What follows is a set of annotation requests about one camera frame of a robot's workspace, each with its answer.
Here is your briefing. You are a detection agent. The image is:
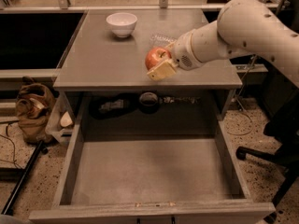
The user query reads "grey cabinet counter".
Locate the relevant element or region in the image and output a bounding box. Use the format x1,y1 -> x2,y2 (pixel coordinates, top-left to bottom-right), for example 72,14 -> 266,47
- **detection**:
54,9 -> 241,91

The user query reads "red apple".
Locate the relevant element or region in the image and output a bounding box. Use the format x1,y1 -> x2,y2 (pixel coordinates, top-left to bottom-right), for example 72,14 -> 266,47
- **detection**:
145,47 -> 171,70

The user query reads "clear plastic water bottle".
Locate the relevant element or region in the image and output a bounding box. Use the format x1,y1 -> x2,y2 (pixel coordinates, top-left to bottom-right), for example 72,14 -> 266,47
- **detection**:
149,34 -> 176,48

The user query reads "white ceramic bowl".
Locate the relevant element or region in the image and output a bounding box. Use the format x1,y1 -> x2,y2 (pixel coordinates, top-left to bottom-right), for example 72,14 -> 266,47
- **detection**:
106,12 -> 137,37

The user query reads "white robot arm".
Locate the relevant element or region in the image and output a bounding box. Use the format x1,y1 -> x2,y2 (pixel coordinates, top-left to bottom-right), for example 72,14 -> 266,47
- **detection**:
145,0 -> 299,86

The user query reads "black tape roll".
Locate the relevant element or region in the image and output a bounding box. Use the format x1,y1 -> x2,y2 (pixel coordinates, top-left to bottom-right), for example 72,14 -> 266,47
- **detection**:
138,92 -> 160,114

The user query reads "grey open drawer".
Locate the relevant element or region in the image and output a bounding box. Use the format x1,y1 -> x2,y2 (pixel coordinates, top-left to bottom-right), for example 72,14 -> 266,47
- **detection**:
28,91 -> 276,224

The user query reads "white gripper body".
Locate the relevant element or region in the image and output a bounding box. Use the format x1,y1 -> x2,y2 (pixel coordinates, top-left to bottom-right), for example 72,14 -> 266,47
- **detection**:
171,30 -> 204,71

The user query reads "black metal pole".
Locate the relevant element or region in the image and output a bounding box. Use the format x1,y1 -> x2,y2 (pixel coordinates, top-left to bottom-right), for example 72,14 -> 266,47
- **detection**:
1,141 -> 47,216

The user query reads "black office chair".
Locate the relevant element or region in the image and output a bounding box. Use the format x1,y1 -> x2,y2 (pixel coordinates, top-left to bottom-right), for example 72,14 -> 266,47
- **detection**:
235,91 -> 299,224

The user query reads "brown backpack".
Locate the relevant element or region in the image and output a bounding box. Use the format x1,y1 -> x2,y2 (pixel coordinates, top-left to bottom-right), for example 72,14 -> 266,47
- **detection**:
15,77 -> 56,144

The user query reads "clear plastic bin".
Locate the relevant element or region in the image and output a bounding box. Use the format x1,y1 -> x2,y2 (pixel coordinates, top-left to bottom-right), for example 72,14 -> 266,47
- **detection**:
46,92 -> 75,145

